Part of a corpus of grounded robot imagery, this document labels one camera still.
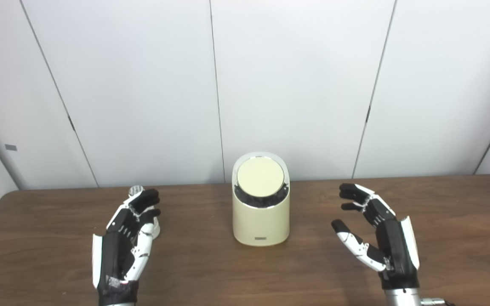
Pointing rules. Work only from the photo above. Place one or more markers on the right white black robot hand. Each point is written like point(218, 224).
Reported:
point(396, 250)

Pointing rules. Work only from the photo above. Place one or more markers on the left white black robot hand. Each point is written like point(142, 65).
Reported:
point(117, 250)

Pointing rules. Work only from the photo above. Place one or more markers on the small white plastic bottle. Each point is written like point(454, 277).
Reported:
point(135, 191)

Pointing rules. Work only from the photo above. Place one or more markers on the cream round bin lid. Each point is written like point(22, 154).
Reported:
point(260, 177)

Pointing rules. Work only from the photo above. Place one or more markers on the cream-colored round bin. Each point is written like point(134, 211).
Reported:
point(261, 223)

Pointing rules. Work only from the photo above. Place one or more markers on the small grey wall tag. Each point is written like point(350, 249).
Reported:
point(10, 147)

